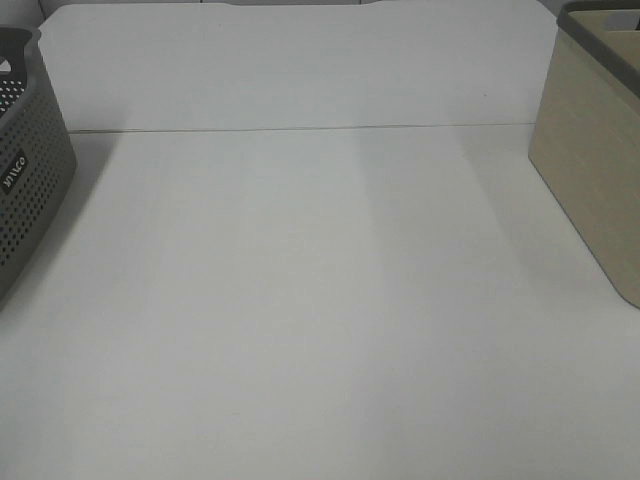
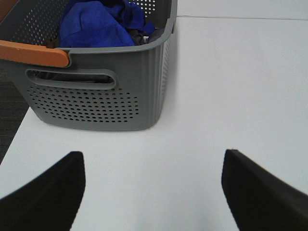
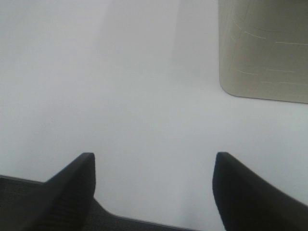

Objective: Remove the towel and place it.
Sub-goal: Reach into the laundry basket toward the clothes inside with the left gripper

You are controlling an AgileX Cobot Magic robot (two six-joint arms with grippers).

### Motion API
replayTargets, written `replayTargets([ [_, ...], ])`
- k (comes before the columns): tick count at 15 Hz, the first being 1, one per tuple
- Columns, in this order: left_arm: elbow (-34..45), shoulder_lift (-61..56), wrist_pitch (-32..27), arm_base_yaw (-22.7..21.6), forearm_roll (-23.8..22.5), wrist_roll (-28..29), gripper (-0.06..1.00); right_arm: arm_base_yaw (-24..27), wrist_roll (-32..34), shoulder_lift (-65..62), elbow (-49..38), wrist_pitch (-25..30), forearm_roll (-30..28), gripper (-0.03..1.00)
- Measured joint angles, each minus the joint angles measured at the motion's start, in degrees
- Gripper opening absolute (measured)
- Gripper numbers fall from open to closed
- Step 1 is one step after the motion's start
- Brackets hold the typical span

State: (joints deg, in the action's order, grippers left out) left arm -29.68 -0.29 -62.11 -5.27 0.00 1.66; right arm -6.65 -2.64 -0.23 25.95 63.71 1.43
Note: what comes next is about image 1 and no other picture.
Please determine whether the beige bin with grey rim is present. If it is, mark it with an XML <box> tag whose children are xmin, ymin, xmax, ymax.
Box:
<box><xmin>528</xmin><ymin>1</ymin><xmax>639</xmax><ymax>306</ymax></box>

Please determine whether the grey perforated plastic basket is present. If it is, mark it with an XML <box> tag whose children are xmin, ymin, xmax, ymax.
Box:
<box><xmin>1</xmin><ymin>25</ymin><xmax>77</xmax><ymax>297</ymax></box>

